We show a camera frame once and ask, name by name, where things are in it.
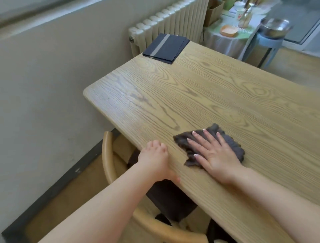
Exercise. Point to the person's left hand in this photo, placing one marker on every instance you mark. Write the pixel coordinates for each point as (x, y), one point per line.
(152, 162)

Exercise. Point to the person's right hand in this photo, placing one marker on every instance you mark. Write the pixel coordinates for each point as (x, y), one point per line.
(217, 160)

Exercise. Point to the person's right little finger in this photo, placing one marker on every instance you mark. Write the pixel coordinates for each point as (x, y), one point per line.
(223, 140)

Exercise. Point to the person's right thumb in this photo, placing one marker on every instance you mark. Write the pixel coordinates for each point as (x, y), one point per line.
(202, 163)

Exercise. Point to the person's left thumb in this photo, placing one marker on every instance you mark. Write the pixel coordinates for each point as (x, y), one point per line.
(173, 177)

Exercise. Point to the person's right middle finger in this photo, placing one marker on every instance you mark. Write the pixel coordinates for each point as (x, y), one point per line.
(203, 140)

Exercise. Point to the dark grey cleaning cloth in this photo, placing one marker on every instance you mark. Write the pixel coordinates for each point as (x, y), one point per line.
(183, 141)

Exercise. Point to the person's right forearm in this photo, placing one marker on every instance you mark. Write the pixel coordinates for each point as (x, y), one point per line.
(277, 200)

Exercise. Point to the person's left forearm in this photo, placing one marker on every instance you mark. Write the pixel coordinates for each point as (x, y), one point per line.
(105, 210)

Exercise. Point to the black fabric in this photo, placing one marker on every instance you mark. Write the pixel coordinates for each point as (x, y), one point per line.
(172, 200)

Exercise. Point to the light wooden chair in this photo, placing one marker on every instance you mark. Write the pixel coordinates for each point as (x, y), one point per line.
(108, 155)

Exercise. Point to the small table with white cloth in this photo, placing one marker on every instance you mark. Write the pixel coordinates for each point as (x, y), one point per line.
(225, 43)

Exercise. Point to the folded navy grey-striped placemat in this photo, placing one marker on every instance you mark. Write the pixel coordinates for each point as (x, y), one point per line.
(166, 47)

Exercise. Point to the pale blue round stool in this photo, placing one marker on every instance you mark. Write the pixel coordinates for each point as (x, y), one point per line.
(268, 43)

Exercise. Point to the orange shallow dish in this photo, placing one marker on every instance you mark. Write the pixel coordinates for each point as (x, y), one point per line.
(228, 30)

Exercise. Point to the white radiator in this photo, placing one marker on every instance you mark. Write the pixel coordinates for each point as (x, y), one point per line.
(172, 22)

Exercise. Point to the steel mixing bowl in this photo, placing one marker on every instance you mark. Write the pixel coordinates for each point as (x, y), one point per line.
(273, 27)

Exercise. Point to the brown cardboard box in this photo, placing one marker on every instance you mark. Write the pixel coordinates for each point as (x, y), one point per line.
(213, 12)

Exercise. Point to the white jar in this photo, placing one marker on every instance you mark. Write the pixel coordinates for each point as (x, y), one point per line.
(239, 10)

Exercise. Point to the green container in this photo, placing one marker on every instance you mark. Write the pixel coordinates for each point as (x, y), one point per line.
(229, 4)

